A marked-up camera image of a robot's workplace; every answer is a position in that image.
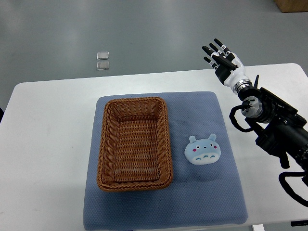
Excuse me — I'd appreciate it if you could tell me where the blue fabric mat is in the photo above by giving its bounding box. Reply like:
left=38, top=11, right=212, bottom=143
left=83, top=91, right=248, bottom=231

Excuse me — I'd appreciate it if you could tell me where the upper metal floor plate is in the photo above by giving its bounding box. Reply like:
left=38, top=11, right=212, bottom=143
left=96, top=51, right=109, bottom=60

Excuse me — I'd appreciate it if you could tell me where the brown cardboard box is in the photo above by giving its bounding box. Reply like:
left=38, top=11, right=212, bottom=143
left=274, top=0, right=308, bottom=13

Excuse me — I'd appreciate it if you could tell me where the brown wicker basket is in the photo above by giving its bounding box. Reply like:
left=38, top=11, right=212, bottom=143
left=97, top=97, right=173, bottom=192

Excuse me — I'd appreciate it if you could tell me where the metal floor plate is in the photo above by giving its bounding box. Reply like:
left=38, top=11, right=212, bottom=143
left=96, top=51, right=109, bottom=60
left=96, top=61, right=110, bottom=70

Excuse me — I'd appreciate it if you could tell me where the black table bracket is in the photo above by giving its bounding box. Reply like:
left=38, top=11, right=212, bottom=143
left=291, top=220, right=308, bottom=227

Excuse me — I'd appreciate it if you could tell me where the lower metal floor plate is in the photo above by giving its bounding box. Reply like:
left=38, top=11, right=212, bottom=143
left=96, top=61, right=110, bottom=70

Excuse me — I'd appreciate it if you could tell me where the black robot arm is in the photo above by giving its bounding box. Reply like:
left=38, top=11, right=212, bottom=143
left=229, top=78, right=308, bottom=206

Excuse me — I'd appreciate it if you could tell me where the black cable loop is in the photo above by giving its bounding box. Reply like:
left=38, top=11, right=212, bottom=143
left=229, top=104, right=259, bottom=133

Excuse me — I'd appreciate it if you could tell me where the blue plush toy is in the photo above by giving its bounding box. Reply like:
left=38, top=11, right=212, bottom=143
left=184, top=134, right=221, bottom=165

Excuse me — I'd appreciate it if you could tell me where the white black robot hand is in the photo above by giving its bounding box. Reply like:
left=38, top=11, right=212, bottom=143
left=202, top=38, right=252, bottom=95

